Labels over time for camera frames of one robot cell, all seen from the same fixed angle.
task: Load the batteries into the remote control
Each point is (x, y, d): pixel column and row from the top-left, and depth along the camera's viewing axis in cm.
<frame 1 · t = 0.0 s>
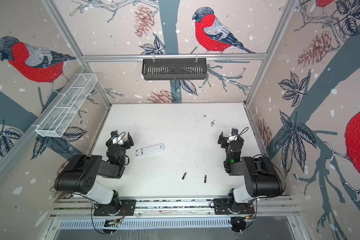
left hand: (119, 134, 88), fingers open
right hand: (230, 135, 90), fingers open
white remote control: (149, 149, 94), point 3 cm above the table
black gold AA battery: (183, 177, 85), on the table
black AA battery: (205, 178, 85), on the table

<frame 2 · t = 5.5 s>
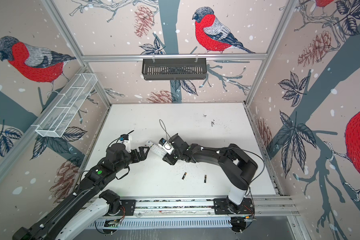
left hand: (142, 149, 77), fingers open
right hand: (165, 156, 87), fingers open
white remote control: (156, 149, 89), point 7 cm above the table
the other named things where they were.

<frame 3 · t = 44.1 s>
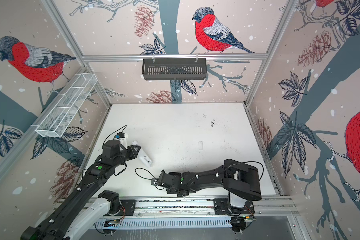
left hand: (138, 147, 79), fingers closed
right hand: (168, 181, 82), fingers open
white remote control: (142, 157, 82), point 11 cm above the table
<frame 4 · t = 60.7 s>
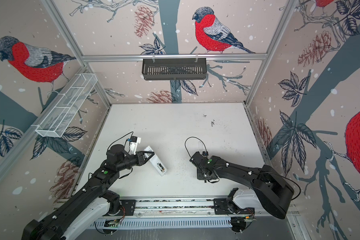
left hand: (152, 154, 75), fingers closed
right hand: (201, 177, 84), fingers closed
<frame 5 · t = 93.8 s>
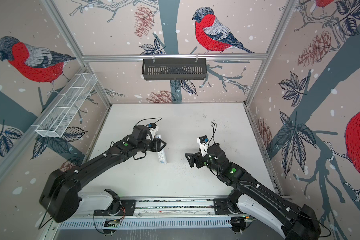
left hand: (162, 143, 81), fingers open
right hand: (191, 153, 77), fingers open
white remote control: (161, 154, 82), point 12 cm above the table
